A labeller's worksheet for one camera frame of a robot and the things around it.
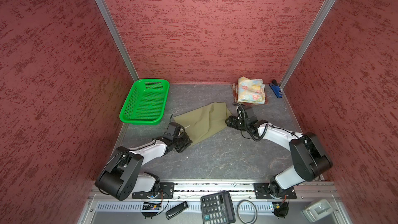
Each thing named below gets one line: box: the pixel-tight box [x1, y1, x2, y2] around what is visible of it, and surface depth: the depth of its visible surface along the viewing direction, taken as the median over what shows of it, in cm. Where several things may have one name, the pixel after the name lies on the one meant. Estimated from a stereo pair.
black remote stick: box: [165, 201, 190, 220], surface depth 67 cm
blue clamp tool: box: [268, 78, 283, 99], surface depth 118 cm
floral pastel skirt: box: [237, 76, 266, 105], surface depth 111 cm
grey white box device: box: [302, 199, 334, 223], surface depth 69 cm
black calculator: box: [200, 191, 236, 224], surface depth 69 cm
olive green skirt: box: [173, 101, 233, 145], surface depth 100 cm
